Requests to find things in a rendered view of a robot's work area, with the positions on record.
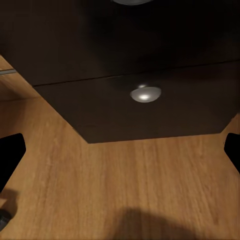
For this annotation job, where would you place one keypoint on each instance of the cabinet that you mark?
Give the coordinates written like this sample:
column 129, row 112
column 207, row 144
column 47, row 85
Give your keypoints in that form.
column 12, row 85
column 123, row 70

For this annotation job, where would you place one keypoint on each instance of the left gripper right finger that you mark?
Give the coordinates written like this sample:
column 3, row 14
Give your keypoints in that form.
column 232, row 149

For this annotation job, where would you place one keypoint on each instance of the swivel chair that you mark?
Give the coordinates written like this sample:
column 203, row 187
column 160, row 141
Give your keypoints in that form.
column 5, row 217

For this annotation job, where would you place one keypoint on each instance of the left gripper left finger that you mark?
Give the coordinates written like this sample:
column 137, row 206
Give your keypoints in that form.
column 12, row 150

